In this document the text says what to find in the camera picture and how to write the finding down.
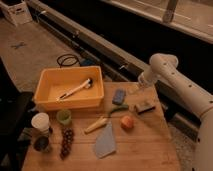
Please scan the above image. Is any black coiled cable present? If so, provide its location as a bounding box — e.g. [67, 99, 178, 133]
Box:
[56, 53, 82, 68]

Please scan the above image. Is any green plastic cup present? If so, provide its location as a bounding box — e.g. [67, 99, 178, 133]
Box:
[56, 109, 71, 125]

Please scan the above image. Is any orange peach fruit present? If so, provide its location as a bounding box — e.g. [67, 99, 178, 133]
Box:
[120, 115, 134, 130]

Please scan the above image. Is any blue sponge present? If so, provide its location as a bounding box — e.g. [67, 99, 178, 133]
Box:
[112, 89, 126, 105]

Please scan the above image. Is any dark grape bunch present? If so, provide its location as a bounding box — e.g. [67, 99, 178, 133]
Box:
[60, 128, 74, 159]

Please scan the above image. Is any blue folded cloth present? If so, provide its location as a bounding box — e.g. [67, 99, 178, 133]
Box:
[93, 122, 116, 158]

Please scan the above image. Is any white storage box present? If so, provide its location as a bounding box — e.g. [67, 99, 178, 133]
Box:
[0, 0, 32, 26]

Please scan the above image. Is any white paper cup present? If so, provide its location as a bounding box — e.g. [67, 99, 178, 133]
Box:
[31, 113, 50, 134]

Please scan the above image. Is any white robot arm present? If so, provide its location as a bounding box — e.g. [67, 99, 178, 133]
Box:
[138, 53, 213, 171]

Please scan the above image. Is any yellow plastic tray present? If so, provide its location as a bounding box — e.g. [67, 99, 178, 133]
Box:
[34, 66, 104, 111]

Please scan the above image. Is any black brown board eraser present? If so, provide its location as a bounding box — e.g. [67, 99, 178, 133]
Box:
[134, 101, 155, 114]

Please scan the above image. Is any black chair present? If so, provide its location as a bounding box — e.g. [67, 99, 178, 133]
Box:
[0, 58, 35, 171]

